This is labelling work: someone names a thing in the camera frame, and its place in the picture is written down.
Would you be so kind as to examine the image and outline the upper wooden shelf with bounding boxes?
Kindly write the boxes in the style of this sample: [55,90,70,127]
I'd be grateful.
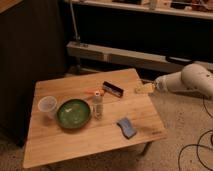
[63,0,213,20]

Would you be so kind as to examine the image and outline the clear plastic bottle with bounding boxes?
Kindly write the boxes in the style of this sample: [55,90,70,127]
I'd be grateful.
[93,91,103,119]

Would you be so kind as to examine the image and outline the black cable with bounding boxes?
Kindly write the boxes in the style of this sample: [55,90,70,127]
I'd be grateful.
[177,95,213,171]

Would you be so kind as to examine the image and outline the orange chili pepper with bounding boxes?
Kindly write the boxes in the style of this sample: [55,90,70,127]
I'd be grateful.
[84,89,105,96]

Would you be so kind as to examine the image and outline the metal pole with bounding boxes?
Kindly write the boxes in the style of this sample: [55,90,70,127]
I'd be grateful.
[69,0,87,47]

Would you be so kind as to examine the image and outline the green ceramic bowl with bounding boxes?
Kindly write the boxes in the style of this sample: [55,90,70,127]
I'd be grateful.
[56,99,91,129]

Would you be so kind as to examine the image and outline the wooden table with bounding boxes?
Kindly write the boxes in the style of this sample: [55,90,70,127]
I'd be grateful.
[22,68,168,170]

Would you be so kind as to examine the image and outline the black rectangular box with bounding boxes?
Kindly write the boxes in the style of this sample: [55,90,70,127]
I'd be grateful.
[102,81,124,98]

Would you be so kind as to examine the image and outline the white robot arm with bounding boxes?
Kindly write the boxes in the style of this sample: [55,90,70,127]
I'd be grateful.
[135,64,213,100]

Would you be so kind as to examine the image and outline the clear plastic cup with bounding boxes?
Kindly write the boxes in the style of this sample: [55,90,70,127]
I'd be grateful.
[38,96,57,119]

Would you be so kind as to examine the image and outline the blue sponge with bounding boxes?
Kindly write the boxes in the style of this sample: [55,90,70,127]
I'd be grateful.
[117,117,137,139]

